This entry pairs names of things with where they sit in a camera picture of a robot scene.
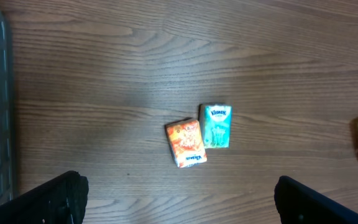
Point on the orange red tissue pack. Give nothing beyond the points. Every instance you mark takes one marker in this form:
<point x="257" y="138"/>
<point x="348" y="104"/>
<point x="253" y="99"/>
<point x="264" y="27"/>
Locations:
<point x="186" y="143"/>

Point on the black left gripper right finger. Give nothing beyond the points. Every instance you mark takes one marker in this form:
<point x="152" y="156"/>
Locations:
<point x="299" y="204"/>

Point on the teal Kleenex tissue pack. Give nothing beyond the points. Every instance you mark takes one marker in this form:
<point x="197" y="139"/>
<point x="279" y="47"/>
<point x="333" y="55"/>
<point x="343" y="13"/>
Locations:
<point x="215" y="123"/>

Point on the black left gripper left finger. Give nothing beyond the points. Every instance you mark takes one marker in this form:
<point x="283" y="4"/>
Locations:
<point x="60" y="200"/>

